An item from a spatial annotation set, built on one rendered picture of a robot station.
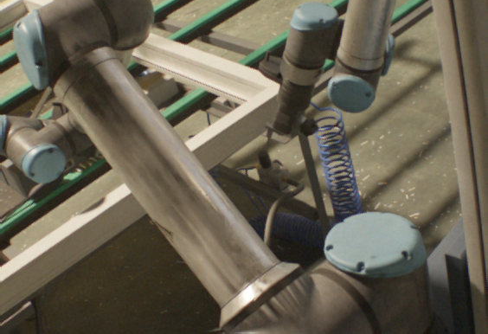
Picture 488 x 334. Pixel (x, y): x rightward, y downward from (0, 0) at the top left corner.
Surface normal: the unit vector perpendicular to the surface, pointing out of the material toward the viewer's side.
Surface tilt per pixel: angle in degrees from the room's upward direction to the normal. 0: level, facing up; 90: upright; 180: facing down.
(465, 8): 90
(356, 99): 95
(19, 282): 90
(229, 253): 45
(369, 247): 5
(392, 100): 0
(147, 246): 0
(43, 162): 97
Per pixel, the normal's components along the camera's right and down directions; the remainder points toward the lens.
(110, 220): 0.63, 0.30
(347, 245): -0.17, -0.85
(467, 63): -0.63, 0.56
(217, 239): 0.04, -0.23
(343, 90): -0.28, 0.66
